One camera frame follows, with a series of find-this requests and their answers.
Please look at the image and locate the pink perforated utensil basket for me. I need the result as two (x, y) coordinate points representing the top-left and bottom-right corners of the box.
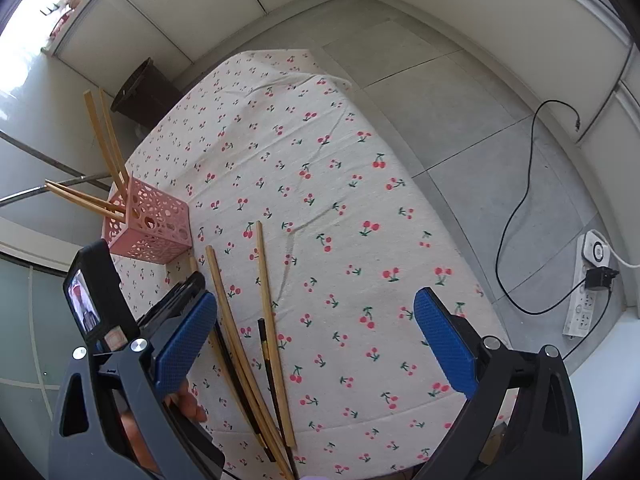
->
(102, 177), (192, 264)

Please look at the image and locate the cherry print tablecloth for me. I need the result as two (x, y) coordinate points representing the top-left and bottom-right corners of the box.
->
(126, 50), (502, 479)

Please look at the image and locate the black chopstick with gold band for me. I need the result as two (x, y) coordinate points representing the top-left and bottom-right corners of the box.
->
(258, 318), (299, 480)

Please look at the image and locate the person's hand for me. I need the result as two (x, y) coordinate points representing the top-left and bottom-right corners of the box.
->
(120, 378), (207, 474)

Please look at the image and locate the black trash bin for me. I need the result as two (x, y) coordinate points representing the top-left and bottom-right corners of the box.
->
(111, 58), (182, 130)

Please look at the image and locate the white cable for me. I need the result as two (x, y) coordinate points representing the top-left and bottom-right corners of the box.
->
(606, 244), (640, 269)

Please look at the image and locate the metal rack tube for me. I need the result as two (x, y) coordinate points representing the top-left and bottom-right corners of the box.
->
(0, 129), (114, 208)

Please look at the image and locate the white power strip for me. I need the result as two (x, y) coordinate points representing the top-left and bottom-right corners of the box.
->
(562, 230), (611, 338)

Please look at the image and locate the black power cable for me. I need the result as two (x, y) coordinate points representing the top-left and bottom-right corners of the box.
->
(494, 97), (584, 317)

